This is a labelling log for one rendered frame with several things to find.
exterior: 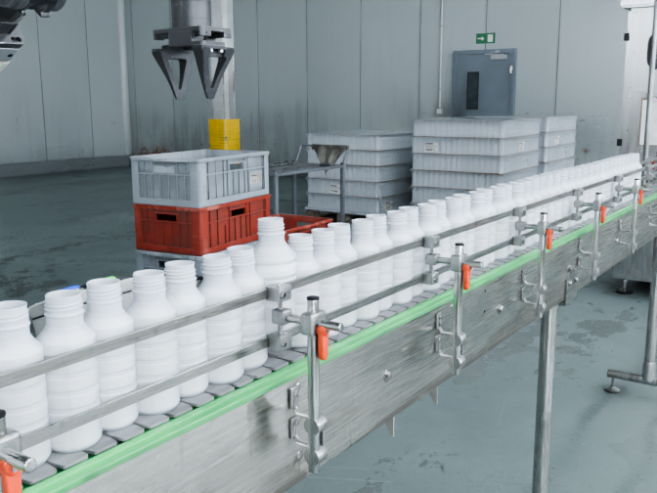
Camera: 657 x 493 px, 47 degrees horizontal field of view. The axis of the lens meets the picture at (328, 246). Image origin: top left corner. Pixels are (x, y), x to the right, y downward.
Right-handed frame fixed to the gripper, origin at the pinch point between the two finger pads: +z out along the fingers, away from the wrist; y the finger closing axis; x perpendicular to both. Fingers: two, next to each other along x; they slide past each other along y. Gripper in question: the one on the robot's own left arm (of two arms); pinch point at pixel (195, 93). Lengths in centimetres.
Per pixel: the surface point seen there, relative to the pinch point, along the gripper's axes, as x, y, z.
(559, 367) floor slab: -293, 38, 135
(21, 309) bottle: 41.0, -16.6, 21.4
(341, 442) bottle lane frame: -9, -20, 54
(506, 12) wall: -1008, 369, -135
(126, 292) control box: 16.3, -2.0, 26.7
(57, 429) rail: 40, -19, 34
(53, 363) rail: 40, -19, 27
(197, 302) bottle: 18.2, -17.4, 25.5
